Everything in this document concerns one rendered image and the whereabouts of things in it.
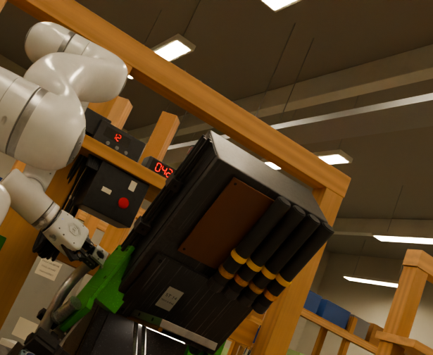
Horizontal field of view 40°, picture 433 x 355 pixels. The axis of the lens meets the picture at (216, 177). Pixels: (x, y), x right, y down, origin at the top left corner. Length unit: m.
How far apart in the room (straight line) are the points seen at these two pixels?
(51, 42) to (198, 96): 0.90
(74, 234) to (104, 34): 0.72
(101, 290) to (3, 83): 0.75
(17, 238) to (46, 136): 0.98
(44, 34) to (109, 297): 0.67
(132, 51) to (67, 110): 1.12
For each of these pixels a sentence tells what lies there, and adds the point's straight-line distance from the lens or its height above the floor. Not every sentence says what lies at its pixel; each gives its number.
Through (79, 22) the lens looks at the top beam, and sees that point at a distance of 2.04.
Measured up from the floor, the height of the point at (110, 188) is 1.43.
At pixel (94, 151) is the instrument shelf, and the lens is 1.83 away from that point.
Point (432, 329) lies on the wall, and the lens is 12.64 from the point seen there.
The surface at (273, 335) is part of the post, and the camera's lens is 2.25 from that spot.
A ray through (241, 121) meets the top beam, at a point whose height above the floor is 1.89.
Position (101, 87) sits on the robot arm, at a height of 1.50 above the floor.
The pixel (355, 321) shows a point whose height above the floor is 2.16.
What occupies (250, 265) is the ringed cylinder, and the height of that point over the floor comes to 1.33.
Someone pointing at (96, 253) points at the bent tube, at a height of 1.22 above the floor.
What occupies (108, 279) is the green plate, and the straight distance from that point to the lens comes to 1.57.
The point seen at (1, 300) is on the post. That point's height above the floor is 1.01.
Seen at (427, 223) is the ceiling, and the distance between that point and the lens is 10.78.
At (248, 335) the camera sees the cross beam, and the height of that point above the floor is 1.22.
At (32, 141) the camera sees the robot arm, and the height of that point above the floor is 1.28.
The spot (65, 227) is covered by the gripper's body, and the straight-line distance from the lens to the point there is 1.64.
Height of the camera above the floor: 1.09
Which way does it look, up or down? 16 degrees up
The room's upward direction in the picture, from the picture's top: 23 degrees clockwise
